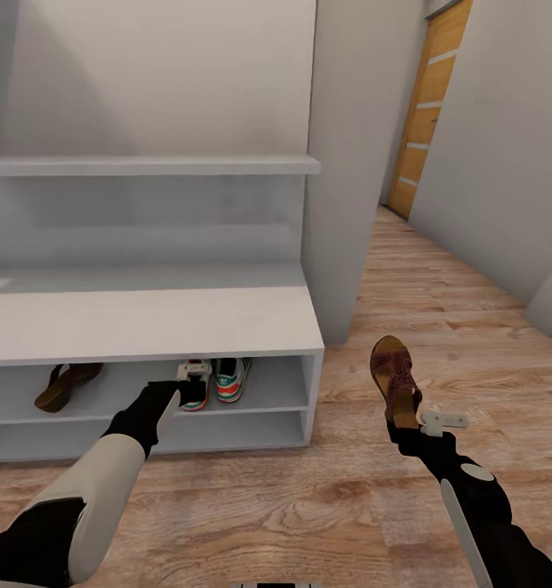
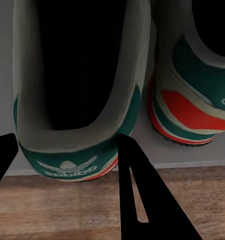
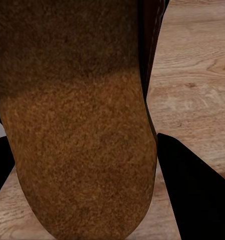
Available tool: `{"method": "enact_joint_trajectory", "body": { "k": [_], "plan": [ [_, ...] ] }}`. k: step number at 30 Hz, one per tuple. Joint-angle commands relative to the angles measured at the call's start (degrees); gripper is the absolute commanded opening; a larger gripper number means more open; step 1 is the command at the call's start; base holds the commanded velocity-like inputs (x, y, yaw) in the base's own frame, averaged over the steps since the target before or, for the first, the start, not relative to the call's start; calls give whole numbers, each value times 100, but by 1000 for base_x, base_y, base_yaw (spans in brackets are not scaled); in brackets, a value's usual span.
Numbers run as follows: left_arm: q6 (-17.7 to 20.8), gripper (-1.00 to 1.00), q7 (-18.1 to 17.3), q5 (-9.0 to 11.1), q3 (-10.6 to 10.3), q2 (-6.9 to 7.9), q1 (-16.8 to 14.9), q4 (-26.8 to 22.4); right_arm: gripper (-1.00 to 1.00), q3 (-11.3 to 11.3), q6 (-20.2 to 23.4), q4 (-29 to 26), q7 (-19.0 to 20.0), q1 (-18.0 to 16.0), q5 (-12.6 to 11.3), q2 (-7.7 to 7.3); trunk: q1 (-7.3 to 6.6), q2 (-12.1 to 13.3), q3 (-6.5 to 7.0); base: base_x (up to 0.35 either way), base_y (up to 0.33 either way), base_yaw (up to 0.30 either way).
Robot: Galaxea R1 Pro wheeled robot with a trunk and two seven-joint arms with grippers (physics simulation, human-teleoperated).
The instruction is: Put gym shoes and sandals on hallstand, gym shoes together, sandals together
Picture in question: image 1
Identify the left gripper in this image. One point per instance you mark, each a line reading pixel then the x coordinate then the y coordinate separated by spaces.
pixel 195 391

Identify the gym shoe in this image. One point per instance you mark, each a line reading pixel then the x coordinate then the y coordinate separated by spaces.
pixel 196 406
pixel 230 377

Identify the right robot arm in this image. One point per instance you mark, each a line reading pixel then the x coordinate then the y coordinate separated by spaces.
pixel 499 553

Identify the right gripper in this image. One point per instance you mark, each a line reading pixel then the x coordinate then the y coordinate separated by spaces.
pixel 414 443

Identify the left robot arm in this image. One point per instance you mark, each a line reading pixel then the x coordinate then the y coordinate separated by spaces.
pixel 62 536

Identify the sandal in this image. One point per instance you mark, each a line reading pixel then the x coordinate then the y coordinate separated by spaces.
pixel 58 392
pixel 391 366

